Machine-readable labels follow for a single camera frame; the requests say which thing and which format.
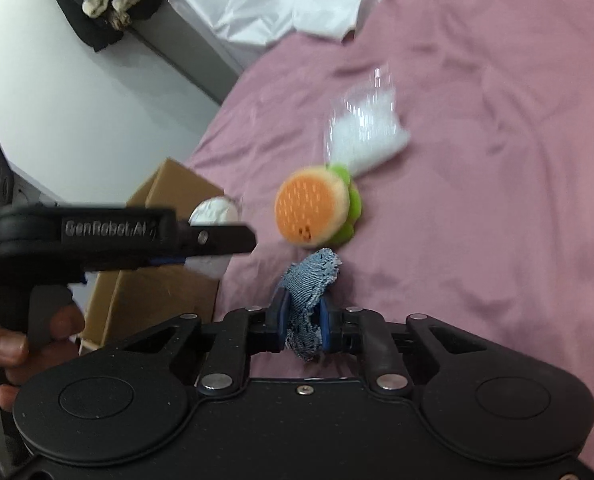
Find brown cardboard box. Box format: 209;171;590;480
79;159;223;353

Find blue denim heart patch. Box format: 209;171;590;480
279;248;341;362

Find person's left hand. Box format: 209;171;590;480
0;302;84;412

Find burger plush toy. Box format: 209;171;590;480
274;165;363;248

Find grey door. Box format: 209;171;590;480
132;0;237;104

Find pink bed sheet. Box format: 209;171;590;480
184;0;594;470

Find clear bag white beads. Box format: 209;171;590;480
323;65;411;178

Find white paper bundle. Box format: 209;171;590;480
184;196;241;280

